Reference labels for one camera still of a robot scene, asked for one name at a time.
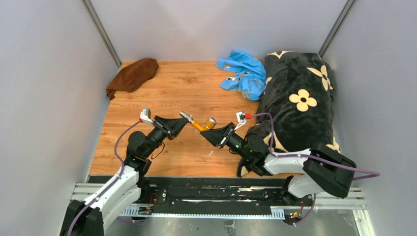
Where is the blue plastic bag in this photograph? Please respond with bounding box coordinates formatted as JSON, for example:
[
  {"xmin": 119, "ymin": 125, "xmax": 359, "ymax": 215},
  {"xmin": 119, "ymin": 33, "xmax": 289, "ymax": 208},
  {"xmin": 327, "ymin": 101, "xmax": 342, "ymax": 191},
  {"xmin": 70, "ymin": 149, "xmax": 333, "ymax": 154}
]
[{"xmin": 216, "ymin": 50, "xmax": 266, "ymax": 102}]

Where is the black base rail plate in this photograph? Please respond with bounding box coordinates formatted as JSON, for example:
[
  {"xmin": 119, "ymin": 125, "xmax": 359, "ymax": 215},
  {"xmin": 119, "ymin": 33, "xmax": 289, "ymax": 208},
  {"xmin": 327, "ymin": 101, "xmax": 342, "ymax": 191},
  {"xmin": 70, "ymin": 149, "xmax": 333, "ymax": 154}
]
[{"xmin": 117, "ymin": 177, "xmax": 316, "ymax": 223}]

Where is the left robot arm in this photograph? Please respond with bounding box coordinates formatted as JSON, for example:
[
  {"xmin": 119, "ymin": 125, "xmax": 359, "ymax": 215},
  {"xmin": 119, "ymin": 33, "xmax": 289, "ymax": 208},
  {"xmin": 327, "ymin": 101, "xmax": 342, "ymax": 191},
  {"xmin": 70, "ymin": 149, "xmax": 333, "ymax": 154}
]
[{"xmin": 60, "ymin": 116, "xmax": 188, "ymax": 236}]

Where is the brown cloth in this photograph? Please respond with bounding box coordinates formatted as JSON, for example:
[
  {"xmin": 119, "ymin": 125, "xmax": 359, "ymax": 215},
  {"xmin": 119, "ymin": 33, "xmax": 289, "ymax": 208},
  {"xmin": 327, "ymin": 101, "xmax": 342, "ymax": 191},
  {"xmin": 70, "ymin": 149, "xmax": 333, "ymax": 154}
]
[{"xmin": 106, "ymin": 58, "xmax": 159, "ymax": 100}]

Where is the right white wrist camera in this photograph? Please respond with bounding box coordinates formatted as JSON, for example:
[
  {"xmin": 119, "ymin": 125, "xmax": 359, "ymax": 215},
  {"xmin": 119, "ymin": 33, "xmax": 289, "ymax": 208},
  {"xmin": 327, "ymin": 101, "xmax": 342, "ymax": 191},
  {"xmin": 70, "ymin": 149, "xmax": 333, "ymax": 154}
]
[{"xmin": 235, "ymin": 111, "xmax": 252, "ymax": 130}]

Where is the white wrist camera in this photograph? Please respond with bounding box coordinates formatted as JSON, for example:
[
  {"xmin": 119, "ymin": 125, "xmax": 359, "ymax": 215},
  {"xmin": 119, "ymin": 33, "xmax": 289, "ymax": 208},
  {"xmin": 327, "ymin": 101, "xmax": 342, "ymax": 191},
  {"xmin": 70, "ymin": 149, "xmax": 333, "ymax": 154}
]
[
  {"xmin": 140, "ymin": 108, "xmax": 153, "ymax": 126},
  {"xmin": 235, "ymin": 111, "xmax": 252, "ymax": 130}
]

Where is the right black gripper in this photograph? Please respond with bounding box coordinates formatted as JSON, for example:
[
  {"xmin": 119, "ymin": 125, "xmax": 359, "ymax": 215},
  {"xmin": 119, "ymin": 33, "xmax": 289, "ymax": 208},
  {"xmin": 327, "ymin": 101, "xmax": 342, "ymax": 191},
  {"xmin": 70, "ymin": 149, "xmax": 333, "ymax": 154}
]
[{"xmin": 201, "ymin": 122, "xmax": 252, "ymax": 162}]

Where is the yellow brass water faucet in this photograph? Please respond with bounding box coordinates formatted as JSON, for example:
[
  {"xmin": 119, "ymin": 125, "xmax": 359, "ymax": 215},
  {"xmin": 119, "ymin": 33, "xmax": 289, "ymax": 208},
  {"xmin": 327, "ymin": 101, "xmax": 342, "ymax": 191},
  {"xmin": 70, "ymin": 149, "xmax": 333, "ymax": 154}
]
[{"xmin": 191, "ymin": 118, "xmax": 217, "ymax": 132}]

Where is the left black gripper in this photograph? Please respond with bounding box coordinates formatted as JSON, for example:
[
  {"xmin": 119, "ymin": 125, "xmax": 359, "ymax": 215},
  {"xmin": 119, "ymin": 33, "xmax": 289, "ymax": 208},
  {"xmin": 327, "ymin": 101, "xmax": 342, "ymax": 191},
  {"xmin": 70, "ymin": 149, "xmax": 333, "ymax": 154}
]
[{"xmin": 143, "ymin": 116, "xmax": 188, "ymax": 158}]

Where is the aluminium frame rail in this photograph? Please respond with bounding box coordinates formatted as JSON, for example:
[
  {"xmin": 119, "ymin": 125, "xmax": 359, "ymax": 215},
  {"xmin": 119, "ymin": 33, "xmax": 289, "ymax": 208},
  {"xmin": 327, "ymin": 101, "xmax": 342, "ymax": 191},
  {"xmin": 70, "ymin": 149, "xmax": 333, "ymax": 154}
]
[{"xmin": 65, "ymin": 183, "xmax": 367, "ymax": 219}]

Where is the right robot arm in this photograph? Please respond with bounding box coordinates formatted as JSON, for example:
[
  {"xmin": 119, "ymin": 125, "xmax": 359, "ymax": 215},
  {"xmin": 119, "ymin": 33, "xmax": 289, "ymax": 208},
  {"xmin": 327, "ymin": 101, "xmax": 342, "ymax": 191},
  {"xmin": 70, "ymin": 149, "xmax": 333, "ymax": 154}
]
[{"xmin": 200, "ymin": 122, "xmax": 356, "ymax": 205}]

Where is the silver threaded pipe fitting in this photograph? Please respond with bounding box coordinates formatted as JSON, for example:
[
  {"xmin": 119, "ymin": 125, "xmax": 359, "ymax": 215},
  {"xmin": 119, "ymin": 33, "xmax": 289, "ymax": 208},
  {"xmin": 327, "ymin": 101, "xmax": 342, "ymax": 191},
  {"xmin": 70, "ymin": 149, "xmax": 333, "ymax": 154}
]
[{"xmin": 180, "ymin": 111, "xmax": 194, "ymax": 123}]

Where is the black floral blanket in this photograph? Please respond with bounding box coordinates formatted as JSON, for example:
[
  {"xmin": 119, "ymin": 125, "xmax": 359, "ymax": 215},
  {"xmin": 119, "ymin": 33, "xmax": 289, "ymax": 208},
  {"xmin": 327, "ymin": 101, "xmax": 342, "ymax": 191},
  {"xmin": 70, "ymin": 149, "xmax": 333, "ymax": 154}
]
[{"xmin": 237, "ymin": 50, "xmax": 343, "ymax": 178}]

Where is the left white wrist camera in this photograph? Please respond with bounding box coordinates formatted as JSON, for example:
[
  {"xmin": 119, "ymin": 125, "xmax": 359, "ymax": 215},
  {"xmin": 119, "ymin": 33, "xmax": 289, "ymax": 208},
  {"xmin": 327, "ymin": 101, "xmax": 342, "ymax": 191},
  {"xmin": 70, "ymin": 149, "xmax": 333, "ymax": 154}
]
[{"xmin": 140, "ymin": 108, "xmax": 153, "ymax": 126}]

